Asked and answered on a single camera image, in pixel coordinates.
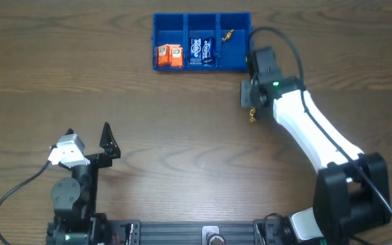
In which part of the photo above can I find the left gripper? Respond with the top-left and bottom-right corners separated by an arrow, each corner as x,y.
65,121 -> 122,168

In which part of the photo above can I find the blue candy pack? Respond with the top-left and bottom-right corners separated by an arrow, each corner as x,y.
189,37 -> 204,65
201,36 -> 216,65

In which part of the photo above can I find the orange candy box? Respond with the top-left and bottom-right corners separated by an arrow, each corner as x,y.
157,44 -> 172,67
168,44 -> 184,69

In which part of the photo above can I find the blue tray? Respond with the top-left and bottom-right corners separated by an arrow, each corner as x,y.
152,12 -> 253,73

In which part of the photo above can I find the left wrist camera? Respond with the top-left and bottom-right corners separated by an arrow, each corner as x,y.
48,133 -> 86,168

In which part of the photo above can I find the black cable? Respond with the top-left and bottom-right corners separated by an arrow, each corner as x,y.
0,159 -> 52,245
248,26 -> 392,245

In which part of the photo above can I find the mounting rail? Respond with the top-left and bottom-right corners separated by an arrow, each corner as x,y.
46,220 -> 329,245

